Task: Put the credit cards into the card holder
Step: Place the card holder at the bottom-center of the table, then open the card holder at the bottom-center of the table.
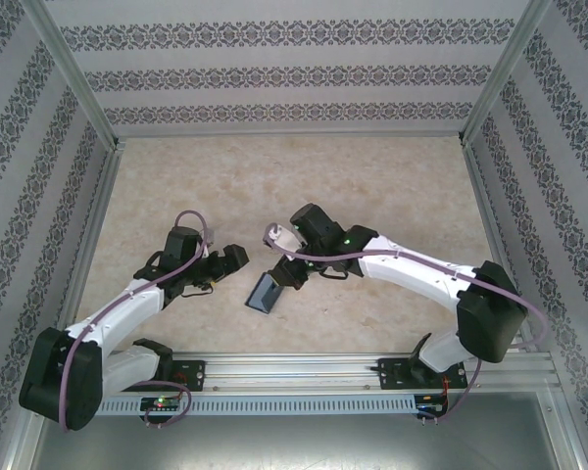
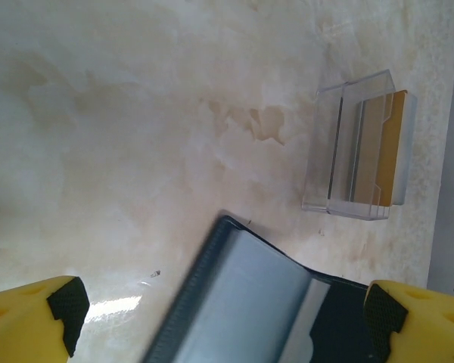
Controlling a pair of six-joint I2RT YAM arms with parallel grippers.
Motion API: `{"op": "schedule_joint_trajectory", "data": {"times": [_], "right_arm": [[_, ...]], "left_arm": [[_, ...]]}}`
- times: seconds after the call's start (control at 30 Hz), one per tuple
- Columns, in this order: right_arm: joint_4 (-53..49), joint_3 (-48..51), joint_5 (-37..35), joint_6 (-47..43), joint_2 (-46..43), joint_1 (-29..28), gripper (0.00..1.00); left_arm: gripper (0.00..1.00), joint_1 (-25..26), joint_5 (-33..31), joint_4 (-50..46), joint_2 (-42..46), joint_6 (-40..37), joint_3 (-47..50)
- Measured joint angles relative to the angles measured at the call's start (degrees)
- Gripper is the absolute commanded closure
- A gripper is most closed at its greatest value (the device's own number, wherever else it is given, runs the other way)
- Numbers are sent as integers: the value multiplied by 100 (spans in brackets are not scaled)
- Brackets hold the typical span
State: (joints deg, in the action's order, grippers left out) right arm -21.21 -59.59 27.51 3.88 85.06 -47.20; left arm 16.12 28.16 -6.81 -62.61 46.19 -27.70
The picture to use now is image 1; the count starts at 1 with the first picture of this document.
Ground dark blue card holder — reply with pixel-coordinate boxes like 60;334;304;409
243;271;289;315

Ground small circuit board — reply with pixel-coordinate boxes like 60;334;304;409
140;395;187;412
415;396;450;415

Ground aluminium table side rail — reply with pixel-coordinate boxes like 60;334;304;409
53;139;128;356
460;139;535;353

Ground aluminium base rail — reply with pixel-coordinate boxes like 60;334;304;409
97;350;556;394

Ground slotted grey cable duct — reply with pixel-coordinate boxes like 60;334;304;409
100;394;417;415

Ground aluminium frame post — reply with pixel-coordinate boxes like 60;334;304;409
458;0;560;148
26;0;128;153

